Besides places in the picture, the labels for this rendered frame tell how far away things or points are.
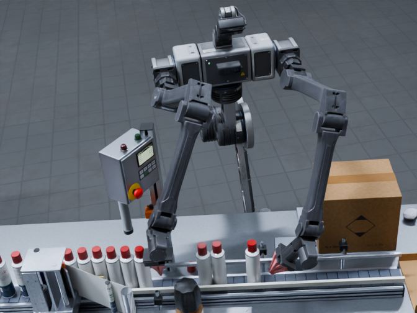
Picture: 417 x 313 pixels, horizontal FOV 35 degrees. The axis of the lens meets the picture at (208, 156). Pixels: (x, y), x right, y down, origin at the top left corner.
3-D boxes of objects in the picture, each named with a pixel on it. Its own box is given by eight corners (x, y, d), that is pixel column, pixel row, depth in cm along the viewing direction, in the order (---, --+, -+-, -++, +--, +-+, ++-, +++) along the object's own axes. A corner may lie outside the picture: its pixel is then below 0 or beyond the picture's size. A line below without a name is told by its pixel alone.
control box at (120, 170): (107, 197, 225) (97, 151, 214) (139, 171, 236) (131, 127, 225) (129, 206, 220) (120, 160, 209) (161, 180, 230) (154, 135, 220)
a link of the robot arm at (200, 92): (220, 81, 211) (192, 72, 208) (211, 122, 210) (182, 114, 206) (178, 94, 253) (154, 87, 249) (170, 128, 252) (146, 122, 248)
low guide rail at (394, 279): (108, 295, 240) (107, 291, 239) (109, 292, 241) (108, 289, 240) (404, 282, 234) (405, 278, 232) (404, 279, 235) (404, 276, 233)
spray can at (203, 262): (199, 291, 240) (193, 250, 228) (200, 281, 244) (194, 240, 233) (213, 290, 240) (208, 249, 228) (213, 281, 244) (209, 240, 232)
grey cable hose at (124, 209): (123, 235, 240) (113, 190, 228) (124, 228, 243) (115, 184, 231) (133, 234, 240) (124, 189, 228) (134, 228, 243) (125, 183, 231)
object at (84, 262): (84, 295, 243) (72, 254, 232) (86, 285, 248) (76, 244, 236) (97, 294, 243) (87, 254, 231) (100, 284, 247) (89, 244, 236)
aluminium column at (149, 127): (163, 273, 256) (139, 130, 218) (164, 265, 260) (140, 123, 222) (174, 272, 256) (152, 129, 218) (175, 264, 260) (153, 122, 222)
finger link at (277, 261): (263, 274, 235) (280, 258, 230) (262, 259, 240) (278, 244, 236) (278, 282, 237) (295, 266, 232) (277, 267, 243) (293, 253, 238)
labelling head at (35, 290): (36, 324, 233) (19, 273, 218) (44, 297, 244) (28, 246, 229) (76, 323, 232) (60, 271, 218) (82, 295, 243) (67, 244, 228)
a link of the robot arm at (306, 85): (355, 91, 214) (327, 87, 211) (346, 131, 217) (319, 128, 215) (306, 71, 256) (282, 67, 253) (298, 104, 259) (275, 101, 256)
